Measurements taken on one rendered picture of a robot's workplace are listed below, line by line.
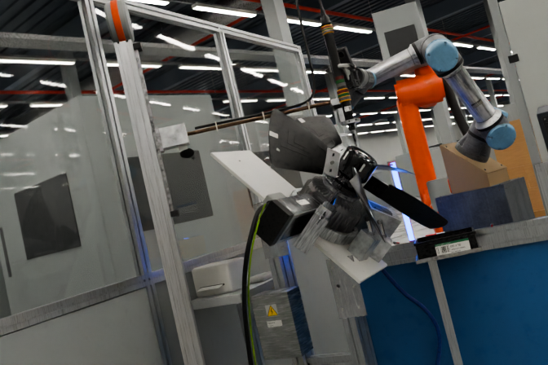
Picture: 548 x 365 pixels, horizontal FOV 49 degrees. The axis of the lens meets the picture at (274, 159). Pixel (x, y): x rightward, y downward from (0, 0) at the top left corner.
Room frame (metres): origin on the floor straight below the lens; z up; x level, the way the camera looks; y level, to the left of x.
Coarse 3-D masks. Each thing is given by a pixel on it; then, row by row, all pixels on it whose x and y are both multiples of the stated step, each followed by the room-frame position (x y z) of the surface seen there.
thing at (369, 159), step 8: (344, 152) 2.01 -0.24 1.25; (352, 152) 1.98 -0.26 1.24; (360, 152) 2.04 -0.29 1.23; (344, 160) 2.00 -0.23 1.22; (352, 160) 1.98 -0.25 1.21; (360, 160) 1.97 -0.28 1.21; (368, 160) 2.01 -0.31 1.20; (344, 168) 1.99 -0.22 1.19; (368, 168) 1.98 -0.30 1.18; (328, 176) 2.03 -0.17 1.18; (344, 176) 2.01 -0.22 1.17; (352, 176) 1.99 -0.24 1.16; (360, 176) 1.99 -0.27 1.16; (368, 176) 2.01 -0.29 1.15; (336, 184) 2.00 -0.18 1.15; (344, 184) 2.01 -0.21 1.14; (344, 192) 2.00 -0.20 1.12; (352, 192) 2.00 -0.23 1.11
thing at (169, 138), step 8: (160, 128) 2.03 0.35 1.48; (168, 128) 2.03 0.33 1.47; (176, 128) 2.03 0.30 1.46; (184, 128) 2.03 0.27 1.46; (160, 136) 2.04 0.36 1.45; (168, 136) 2.03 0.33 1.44; (176, 136) 2.03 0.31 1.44; (184, 136) 2.03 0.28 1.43; (160, 144) 2.04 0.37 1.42; (168, 144) 2.03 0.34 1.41; (176, 144) 2.03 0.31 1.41
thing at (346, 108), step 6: (324, 12) 2.12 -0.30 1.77; (324, 18) 2.11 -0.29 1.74; (324, 24) 2.15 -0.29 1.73; (342, 102) 2.11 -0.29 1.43; (348, 102) 2.11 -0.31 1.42; (342, 108) 2.12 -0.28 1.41; (348, 108) 2.11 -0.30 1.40; (348, 114) 2.11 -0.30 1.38; (348, 126) 2.12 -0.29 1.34; (354, 126) 2.12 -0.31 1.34
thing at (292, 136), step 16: (272, 112) 1.91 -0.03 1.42; (272, 128) 1.88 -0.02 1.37; (288, 128) 1.91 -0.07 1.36; (304, 128) 1.96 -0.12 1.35; (272, 144) 1.85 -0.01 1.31; (288, 144) 1.89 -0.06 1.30; (304, 144) 1.93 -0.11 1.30; (320, 144) 1.97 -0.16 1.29; (272, 160) 1.83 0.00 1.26; (288, 160) 1.87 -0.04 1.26; (304, 160) 1.92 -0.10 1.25; (320, 160) 1.96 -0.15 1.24
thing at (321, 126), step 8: (296, 120) 2.25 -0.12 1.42; (304, 120) 2.25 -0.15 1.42; (312, 120) 2.25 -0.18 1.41; (320, 120) 2.26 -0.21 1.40; (328, 120) 2.26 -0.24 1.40; (312, 128) 2.20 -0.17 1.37; (320, 128) 2.20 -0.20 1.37; (328, 128) 2.20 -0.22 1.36; (320, 136) 2.16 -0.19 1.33; (328, 136) 2.15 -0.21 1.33; (336, 136) 2.15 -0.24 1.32; (328, 144) 2.13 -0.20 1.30; (336, 144) 2.12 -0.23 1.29
